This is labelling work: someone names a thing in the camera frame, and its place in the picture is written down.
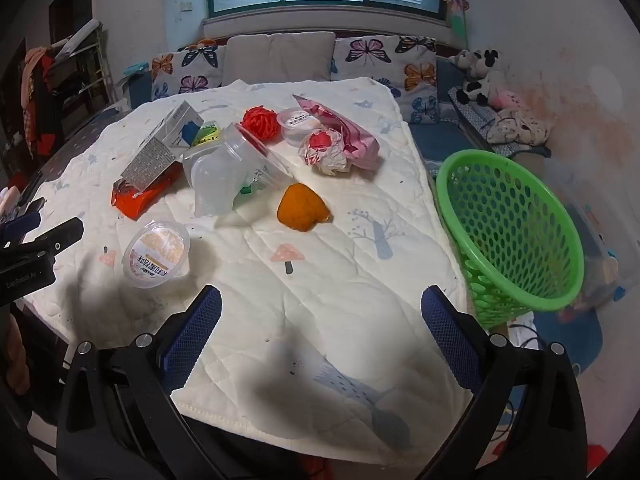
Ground pink plush toy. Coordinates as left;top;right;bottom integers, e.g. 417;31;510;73
492;87;526;111

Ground clear plastic cup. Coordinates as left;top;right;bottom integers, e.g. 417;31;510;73
182;122;296;196

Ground black white plush cow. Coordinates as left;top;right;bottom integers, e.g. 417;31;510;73
450;49;503;106

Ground beige patterned cloth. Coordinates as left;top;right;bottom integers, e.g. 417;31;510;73
487;107;551;146

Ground white grey carton box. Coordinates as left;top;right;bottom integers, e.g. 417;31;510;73
121;101;205;193

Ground small clear pudding cup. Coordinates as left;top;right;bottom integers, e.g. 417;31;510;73
276;108;321;147

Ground large clear pudding cup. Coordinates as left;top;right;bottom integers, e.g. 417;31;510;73
122;220;192;289

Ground green plastic basket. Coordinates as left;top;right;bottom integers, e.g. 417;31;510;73
436;149;586;330

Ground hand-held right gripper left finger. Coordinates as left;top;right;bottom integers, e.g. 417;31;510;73
56;284;224;480

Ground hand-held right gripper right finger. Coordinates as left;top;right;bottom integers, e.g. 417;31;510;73
420;284;589;480

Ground blue sofa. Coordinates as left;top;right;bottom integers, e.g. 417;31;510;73
400;55;551;161

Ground red white paper wrapper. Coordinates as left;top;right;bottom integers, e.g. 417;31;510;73
298;127;351;177

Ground orange peel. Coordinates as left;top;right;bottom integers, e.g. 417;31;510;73
277;183;333;233

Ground colourful pinwheel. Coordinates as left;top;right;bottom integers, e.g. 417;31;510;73
440;0;473;46

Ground red yarn ball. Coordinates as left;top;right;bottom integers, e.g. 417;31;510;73
242;105;281;140

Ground white printed quilted blanket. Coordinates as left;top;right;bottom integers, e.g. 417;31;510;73
22;77;481;466

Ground metal shelf rack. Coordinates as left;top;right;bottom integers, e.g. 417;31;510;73
50;20;108;111

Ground small butterfly print cushion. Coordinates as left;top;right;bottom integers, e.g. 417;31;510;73
151;45;226;101

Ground grey cushion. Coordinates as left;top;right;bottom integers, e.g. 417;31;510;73
222;32;336;86

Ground large butterfly print cushion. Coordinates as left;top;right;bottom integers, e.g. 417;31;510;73
332;35;441;126

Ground pink snack bag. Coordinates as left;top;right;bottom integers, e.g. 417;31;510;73
292;94;381;171

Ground hanging red clothes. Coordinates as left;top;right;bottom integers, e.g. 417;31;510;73
20;47;58;156

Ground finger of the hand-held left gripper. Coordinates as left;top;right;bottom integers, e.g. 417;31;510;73
0;217;85;263
0;199;47;241

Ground person's left forearm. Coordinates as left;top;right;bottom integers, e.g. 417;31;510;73
0;317;31;396

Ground orange red snack packet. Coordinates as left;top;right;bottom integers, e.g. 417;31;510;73
111;165;185;221

